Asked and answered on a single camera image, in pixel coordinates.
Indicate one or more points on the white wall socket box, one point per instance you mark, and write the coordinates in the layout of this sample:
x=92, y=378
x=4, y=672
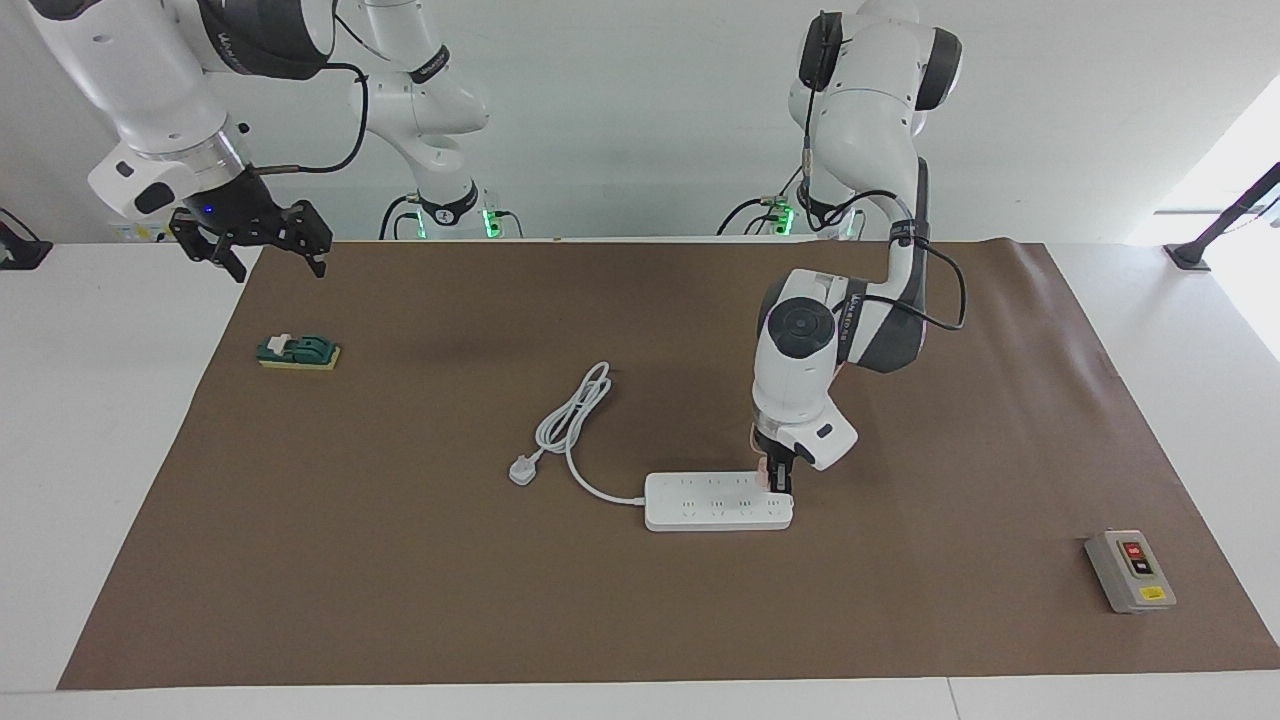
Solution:
x=130, y=235

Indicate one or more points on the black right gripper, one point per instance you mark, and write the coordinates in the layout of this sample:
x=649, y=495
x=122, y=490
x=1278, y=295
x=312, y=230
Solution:
x=235, y=205

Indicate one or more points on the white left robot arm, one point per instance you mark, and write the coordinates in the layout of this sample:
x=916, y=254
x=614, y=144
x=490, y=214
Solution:
x=800, y=370

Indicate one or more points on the green knife switch yellow base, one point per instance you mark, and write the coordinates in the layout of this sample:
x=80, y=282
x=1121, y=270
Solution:
x=300, y=350

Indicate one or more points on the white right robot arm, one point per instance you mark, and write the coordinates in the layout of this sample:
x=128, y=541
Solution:
x=130, y=80

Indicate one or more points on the brown table mat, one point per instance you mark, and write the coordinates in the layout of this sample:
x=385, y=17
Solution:
x=400, y=580

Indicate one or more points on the black table clamp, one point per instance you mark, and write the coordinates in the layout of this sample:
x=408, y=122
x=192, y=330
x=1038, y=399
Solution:
x=25, y=255

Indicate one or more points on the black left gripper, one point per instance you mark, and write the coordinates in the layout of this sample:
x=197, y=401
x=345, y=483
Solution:
x=775, y=445

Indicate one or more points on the pink charger adapter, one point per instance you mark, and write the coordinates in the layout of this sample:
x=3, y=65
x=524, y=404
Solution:
x=763, y=472

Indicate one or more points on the grey on off switch box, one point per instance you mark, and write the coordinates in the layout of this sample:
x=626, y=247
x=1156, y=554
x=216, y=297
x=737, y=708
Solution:
x=1130, y=575

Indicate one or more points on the green lit base connector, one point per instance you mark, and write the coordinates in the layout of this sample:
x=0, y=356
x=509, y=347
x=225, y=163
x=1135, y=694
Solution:
x=784, y=218
x=492, y=222

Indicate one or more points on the white power strip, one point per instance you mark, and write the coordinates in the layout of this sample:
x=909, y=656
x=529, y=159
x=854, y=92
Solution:
x=720, y=502

